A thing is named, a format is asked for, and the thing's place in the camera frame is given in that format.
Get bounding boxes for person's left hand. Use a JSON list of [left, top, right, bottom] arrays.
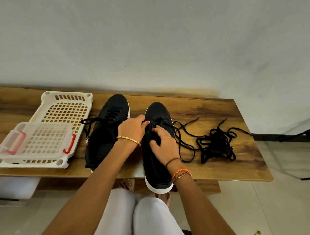
[[116, 114, 151, 146]]

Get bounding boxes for person's right hand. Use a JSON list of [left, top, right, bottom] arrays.
[[149, 124, 183, 168]]

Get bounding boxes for black sneaker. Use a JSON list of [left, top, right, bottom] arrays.
[[141, 101, 176, 195], [84, 93, 131, 173]]

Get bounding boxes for black shoelace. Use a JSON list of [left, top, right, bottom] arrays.
[[195, 128, 237, 165], [195, 118, 253, 165]]

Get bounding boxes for person's right forearm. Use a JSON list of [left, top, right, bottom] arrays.
[[167, 161, 237, 235]]

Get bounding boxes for person's left forearm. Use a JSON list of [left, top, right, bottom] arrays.
[[42, 139, 141, 235]]

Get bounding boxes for white plastic lattice basket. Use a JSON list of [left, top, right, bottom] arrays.
[[0, 90, 94, 169]]

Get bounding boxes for white box under table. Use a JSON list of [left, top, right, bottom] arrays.
[[0, 176, 41, 202]]

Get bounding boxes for black tripod stand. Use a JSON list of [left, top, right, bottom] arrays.
[[278, 128, 310, 181]]

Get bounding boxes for gold bracelet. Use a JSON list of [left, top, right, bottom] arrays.
[[115, 135, 142, 147]]

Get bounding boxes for orange braided bracelet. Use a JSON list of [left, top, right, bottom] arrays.
[[171, 168, 193, 184]]

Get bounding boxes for clear container with red handles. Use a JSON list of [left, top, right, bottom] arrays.
[[0, 120, 78, 161]]

